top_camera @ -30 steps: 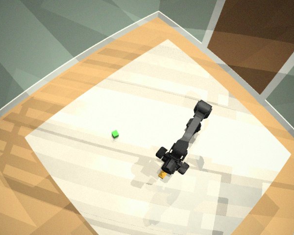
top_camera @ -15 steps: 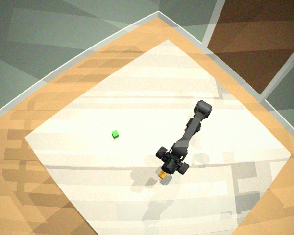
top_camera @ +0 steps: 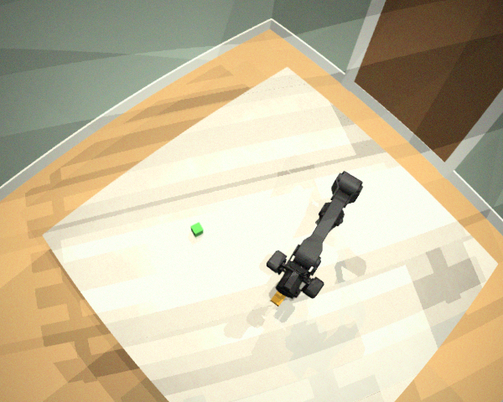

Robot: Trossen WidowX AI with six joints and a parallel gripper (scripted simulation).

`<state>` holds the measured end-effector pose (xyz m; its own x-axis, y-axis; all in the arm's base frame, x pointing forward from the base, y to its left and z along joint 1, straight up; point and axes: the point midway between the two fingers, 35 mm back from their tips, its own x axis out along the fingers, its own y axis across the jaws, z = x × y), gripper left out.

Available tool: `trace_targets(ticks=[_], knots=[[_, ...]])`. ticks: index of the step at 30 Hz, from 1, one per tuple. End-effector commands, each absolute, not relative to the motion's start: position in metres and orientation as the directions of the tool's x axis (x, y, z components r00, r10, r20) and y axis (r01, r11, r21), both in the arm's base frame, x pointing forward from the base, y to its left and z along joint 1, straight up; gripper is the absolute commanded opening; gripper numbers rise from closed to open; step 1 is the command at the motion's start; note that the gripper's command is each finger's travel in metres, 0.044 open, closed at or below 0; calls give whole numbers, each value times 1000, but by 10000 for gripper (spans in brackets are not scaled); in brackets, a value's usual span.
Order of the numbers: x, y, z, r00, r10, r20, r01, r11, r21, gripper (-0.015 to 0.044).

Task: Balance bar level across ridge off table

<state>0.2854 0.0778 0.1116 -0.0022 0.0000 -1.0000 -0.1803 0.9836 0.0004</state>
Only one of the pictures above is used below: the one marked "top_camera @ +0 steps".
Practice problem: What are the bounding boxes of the yellow bar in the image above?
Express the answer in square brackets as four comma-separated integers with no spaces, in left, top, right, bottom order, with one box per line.
[270,291,286,307]

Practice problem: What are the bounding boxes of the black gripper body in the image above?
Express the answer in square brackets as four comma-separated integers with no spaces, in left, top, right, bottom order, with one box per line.
[267,250,324,299]

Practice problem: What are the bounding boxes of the small green block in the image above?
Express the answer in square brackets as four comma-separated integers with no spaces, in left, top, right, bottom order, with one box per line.
[191,222,204,237]

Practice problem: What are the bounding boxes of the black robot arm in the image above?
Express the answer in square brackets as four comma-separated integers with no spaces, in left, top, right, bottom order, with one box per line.
[275,171,363,298]

